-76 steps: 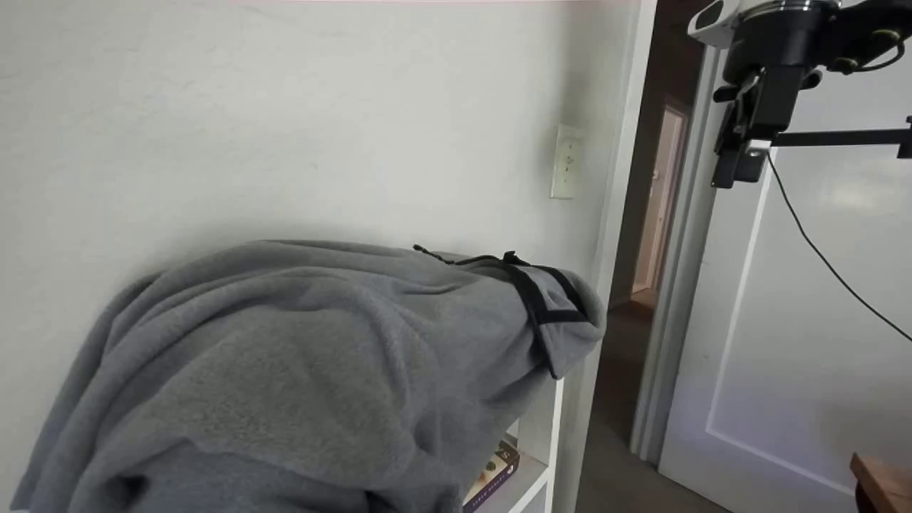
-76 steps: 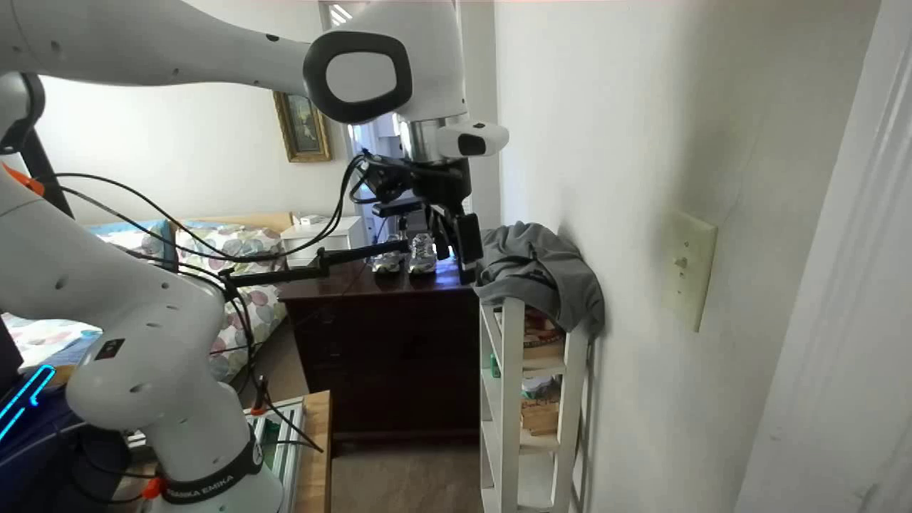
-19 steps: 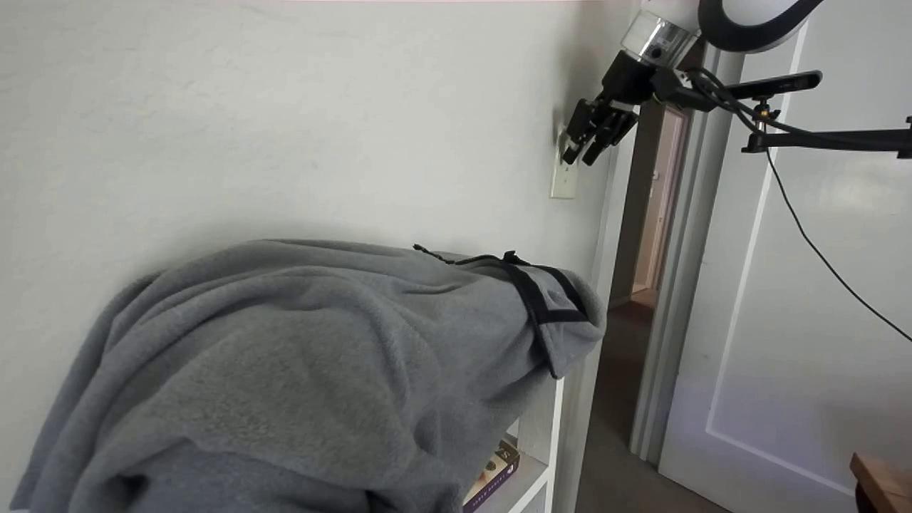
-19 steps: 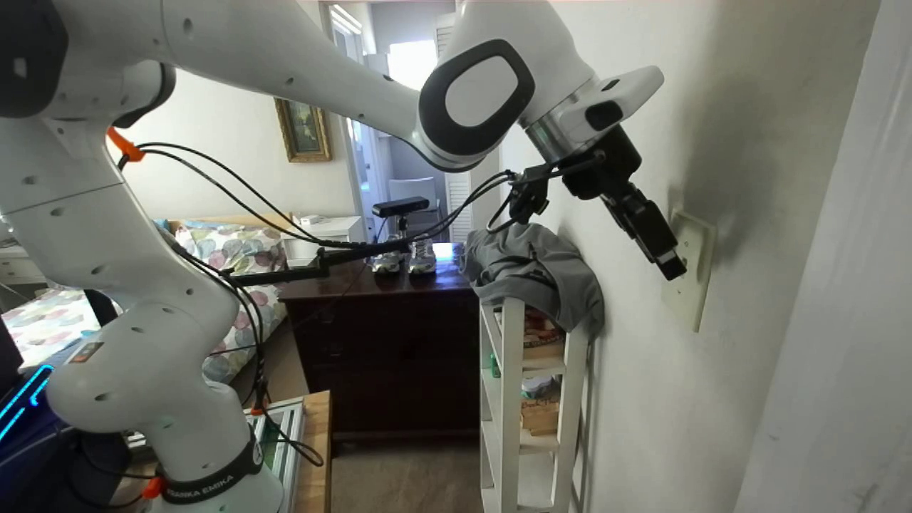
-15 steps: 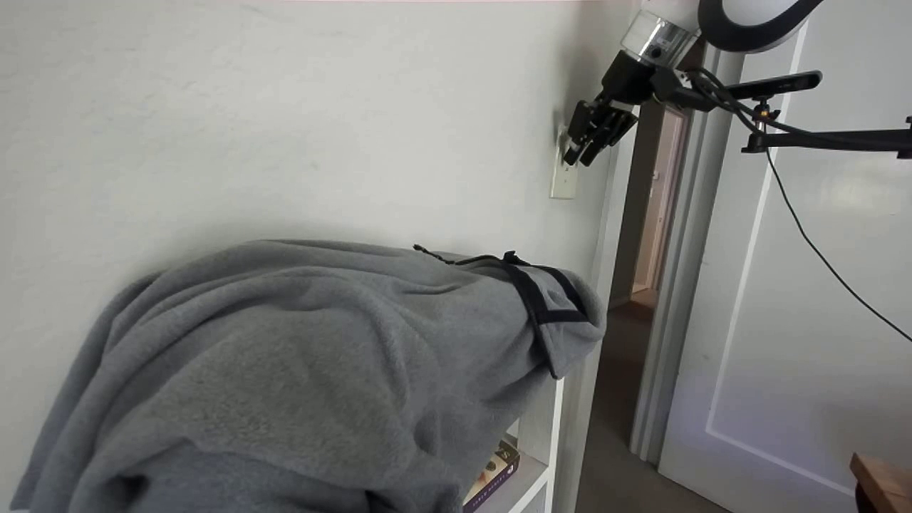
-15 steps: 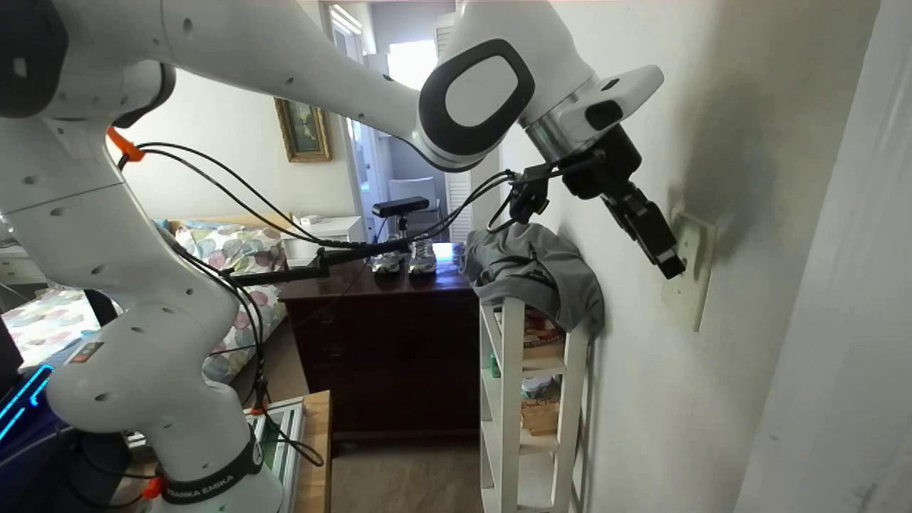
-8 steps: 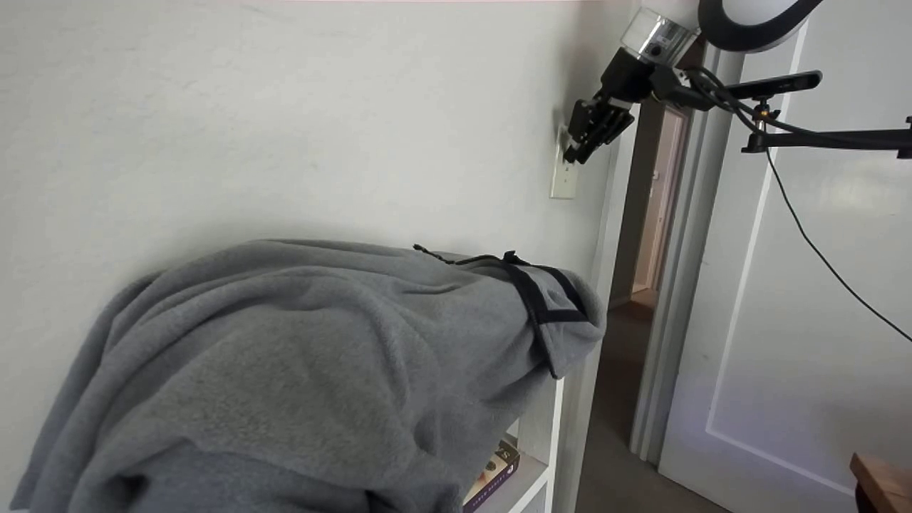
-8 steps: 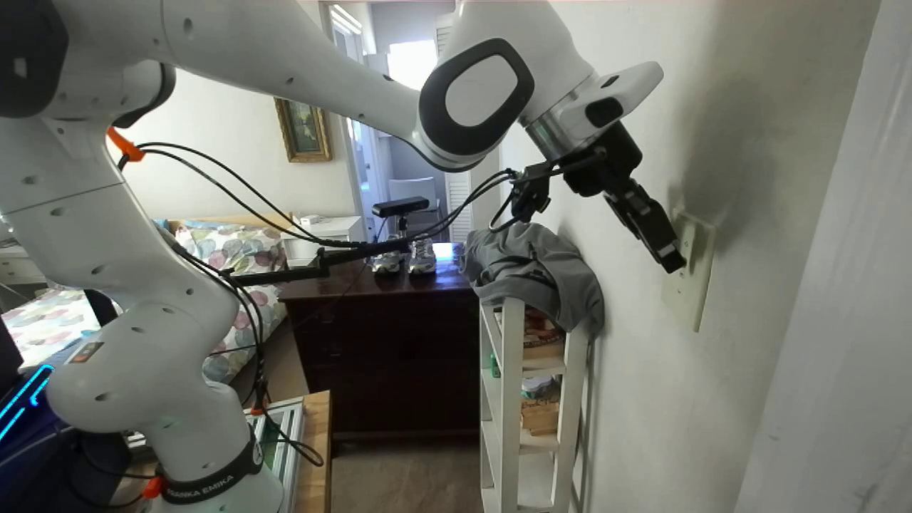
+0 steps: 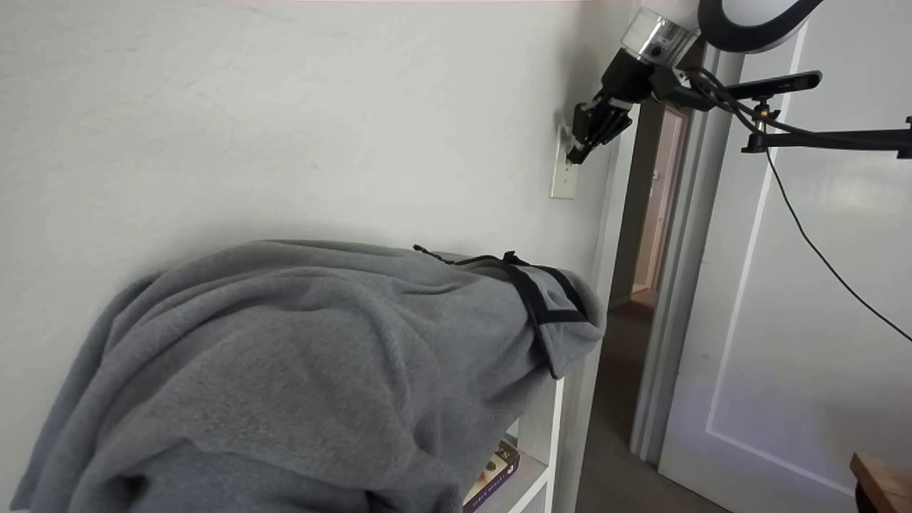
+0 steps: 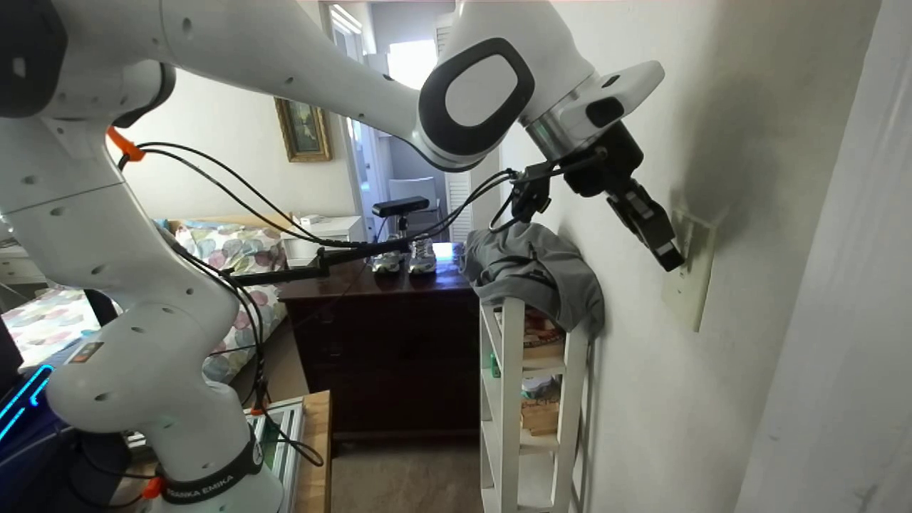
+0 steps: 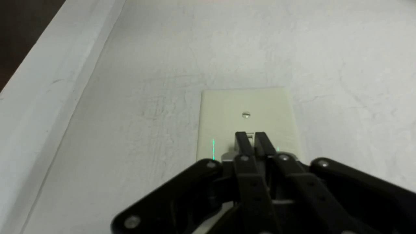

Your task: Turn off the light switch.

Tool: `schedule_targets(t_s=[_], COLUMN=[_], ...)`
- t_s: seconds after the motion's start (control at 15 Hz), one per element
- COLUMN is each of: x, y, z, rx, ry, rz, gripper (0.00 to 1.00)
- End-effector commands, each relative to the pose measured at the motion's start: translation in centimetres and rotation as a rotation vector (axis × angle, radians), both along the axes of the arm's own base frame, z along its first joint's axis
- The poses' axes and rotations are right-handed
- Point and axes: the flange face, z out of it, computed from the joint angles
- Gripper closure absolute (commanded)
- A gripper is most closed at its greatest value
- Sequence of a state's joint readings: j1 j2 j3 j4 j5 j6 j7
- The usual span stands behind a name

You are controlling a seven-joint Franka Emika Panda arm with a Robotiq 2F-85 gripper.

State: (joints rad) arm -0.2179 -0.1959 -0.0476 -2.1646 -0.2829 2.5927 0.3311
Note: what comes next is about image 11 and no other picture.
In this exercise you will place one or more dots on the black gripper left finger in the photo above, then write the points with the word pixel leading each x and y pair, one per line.
pixel 208 195

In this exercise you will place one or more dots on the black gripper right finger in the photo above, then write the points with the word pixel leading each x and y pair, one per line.
pixel 329 195

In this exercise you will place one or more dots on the cream light switch plate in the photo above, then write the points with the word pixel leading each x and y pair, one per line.
pixel 247 121

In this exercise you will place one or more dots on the white door frame trim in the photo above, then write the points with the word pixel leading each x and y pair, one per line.
pixel 39 108

